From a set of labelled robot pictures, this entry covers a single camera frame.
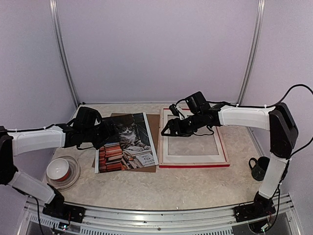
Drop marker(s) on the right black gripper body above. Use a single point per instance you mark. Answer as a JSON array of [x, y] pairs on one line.
[[187, 129]]

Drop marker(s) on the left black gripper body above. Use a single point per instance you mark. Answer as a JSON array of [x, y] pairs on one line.
[[96, 137]]

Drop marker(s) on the cat photo print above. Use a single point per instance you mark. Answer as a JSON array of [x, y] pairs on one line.
[[127, 144]]

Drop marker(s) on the white mat board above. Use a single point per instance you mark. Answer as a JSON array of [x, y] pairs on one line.
[[190, 144]]

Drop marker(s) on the red wooden picture frame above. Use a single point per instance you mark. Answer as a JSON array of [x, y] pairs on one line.
[[195, 164]]

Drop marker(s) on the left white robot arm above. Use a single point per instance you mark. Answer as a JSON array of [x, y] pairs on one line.
[[64, 135]]

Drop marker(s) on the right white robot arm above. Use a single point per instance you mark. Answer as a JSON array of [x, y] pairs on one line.
[[283, 135]]

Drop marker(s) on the white red bowl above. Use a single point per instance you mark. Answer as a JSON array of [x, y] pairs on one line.
[[58, 170]]

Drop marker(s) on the dark green mug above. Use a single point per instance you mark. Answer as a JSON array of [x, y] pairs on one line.
[[258, 167]]

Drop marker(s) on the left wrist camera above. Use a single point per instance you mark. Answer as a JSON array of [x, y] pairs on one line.
[[86, 118]]

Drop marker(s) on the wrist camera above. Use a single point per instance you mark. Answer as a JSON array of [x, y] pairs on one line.
[[196, 103], [86, 118]]

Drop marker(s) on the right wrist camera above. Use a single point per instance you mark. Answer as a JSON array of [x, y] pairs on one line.
[[196, 103]]

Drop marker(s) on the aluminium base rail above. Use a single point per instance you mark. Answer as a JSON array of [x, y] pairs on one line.
[[109, 221]]

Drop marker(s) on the left aluminium post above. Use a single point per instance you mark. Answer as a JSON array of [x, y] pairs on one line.
[[62, 52]]

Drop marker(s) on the aluminium post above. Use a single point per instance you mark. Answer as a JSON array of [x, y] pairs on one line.
[[62, 52], [253, 50]]

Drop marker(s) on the right aluminium post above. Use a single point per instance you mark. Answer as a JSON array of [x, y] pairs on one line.
[[253, 50]]

